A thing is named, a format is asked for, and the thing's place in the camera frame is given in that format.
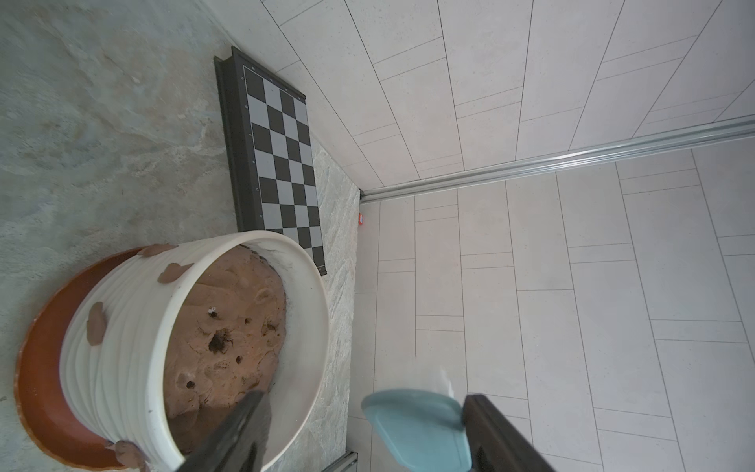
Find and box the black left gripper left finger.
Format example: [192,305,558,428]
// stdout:
[177,391,271,472]

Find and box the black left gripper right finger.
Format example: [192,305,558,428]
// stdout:
[462,395,554,472]

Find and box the light blue scrub brush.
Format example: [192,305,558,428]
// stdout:
[361,389,472,471]

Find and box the white ribbed ceramic pot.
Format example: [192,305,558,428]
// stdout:
[59,231,330,471]

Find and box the terracotta saucer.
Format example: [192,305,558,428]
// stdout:
[14,248,139,471]

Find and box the black grey chessboard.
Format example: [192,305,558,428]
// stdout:
[214,46,326,275]

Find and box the aluminium corner profile right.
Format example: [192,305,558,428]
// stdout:
[360,115,754,204]

